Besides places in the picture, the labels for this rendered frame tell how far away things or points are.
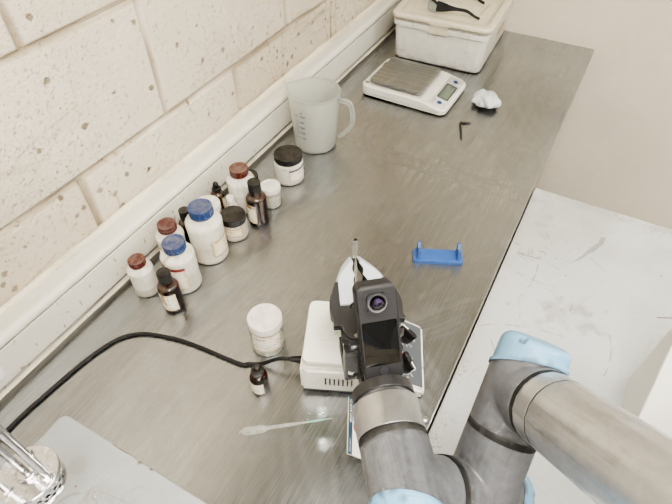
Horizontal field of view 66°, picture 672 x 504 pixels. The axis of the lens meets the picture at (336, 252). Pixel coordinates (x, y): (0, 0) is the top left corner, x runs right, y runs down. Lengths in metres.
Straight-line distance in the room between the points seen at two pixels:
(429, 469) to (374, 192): 0.79
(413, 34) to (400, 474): 1.41
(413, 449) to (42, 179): 0.70
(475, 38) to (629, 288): 0.86
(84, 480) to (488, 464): 0.58
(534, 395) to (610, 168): 1.75
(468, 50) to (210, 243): 1.01
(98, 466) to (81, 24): 0.67
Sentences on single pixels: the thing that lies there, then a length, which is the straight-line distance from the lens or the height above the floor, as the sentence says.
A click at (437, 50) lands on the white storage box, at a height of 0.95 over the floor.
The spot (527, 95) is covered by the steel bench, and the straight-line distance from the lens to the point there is 1.67.
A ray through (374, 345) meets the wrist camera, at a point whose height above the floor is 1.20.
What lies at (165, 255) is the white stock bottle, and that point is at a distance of 1.00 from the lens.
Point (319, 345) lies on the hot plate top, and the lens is 0.84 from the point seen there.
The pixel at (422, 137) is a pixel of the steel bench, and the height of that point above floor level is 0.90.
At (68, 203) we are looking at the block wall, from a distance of 1.00.
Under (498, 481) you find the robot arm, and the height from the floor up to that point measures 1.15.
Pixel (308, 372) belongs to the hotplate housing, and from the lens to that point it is 0.84.
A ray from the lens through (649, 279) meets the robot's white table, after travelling 1.20.
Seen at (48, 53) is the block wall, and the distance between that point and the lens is 0.92.
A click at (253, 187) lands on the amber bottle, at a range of 1.08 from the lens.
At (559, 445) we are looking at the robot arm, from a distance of 0.49.
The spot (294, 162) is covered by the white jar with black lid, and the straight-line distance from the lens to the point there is 1.20.
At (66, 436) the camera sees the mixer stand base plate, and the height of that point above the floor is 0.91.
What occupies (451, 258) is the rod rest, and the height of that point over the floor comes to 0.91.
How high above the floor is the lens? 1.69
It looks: 47 degrees down
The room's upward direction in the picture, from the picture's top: straight up
